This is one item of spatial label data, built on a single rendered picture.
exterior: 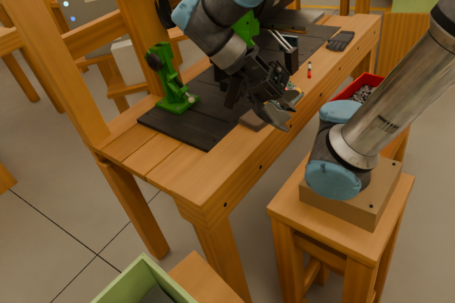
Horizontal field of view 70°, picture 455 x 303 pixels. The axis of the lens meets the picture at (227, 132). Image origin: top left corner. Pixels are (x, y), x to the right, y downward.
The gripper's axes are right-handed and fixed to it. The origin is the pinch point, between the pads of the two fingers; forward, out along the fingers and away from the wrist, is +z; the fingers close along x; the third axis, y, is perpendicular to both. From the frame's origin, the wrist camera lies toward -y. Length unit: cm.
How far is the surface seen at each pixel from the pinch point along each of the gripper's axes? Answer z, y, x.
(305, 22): 7, -18, 63
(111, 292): -6, -30, -48
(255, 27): -4, -33, 57
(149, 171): -5, -56, -10
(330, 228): 30.5, -4.7, -12.9
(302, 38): 27, -43, 93
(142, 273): -1, -31, -41
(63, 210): 5, -208, -13
